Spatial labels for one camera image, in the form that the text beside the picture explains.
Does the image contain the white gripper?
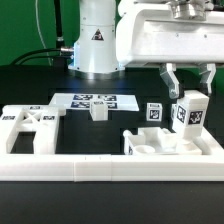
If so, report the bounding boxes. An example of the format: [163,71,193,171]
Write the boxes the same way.
[116,6,224,99]

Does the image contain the white chair seat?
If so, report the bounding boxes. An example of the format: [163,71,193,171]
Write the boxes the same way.
[123,127,202,156]

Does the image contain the white tagged cube right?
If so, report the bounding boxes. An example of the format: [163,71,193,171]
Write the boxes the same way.
[171,104,177,120]

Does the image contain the white tagged cube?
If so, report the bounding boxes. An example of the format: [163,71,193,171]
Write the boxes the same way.
[171,104,177,120]
[146,103,163,121]

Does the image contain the white tagged cube left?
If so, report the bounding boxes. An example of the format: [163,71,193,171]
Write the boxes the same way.
[146,103,163,121]

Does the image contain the white marker base sheet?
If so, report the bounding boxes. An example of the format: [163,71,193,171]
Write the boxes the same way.
[50,93,139,111]

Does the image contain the white U-shaped fence frame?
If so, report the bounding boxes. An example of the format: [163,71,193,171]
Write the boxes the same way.
[0,120,224,182]

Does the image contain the black cable upper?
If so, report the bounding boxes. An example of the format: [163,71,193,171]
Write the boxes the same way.
[9,48,75,66]

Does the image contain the black cable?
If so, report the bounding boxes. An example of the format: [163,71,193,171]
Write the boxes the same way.
[19,54,75,66]
[9,48,75,66]

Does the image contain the black cable lower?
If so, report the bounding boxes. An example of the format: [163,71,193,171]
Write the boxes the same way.
[19,54,75,66]

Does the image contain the white chair back frame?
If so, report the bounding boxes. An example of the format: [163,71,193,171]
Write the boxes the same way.
[0,105,66,155]

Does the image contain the thin white cable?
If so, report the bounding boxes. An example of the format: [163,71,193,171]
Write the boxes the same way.
[34,0,54,67]

